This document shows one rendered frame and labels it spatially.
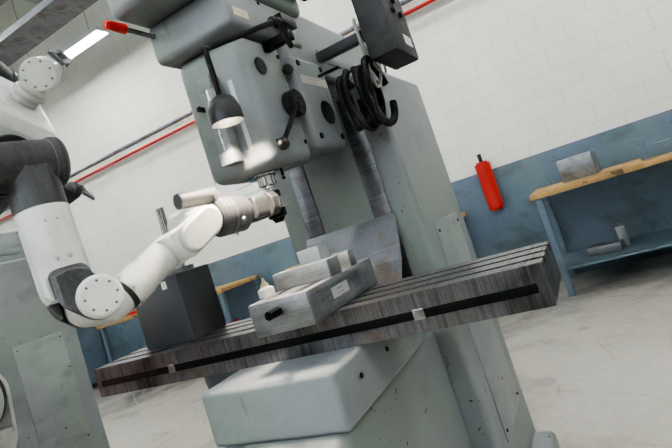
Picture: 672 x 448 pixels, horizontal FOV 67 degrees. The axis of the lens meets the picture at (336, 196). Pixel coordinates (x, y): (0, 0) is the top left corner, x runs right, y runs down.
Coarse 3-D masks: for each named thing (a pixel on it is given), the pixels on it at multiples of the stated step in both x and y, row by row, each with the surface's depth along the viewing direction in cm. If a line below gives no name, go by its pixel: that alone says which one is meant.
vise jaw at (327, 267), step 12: (312, 264) 113; (324, 264) 112; (336, 264) 115; (276, 276) 117; (288, 276) 116; (300, 276) 114; (312, 276) 113; (324, 276) 112; (276, 288) 118; (288, 288) 116
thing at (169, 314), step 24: (192, 264) 146; (168, 288) 140; (192, 288) 141; (144, 312) 147; (168, 312) 141; (192, 312) 138; (216, 312) 145; (144, 336) 148; (168, 336) 142; (192, 336) 137
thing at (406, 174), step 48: (336, 96) 157; (384, 96) 154; (384, 144) 151; (432, 144) 186; (288, 192) 167; (336, 192) 160; (384, 192) 152; (432, 192) 167; (432, 240) 151; (480, 336) 161; (480, 384) 148; (480, 432) 146; (528, 432) 177
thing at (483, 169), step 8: (480, 160) 503; (480, 168) 499; (488, 168) 498; (480, 176) 500; (488, 176) 497; (488, 184) 497; (496, 184) 499; (488, 192) 497; (496, 192) 496; (488, 200) 499; (496, 200) 495; (496, 208) 497
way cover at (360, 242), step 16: (368, 224) 155; (384, 224) 152; (320, 240) 162; (336, 240) 159; (352, 240) 156; (368, 240) 153; (384, 240) 150; (368, 256) 151; (384, 256) 148; (400, 256) 145; (384, 272) 145; (400, 272) 141
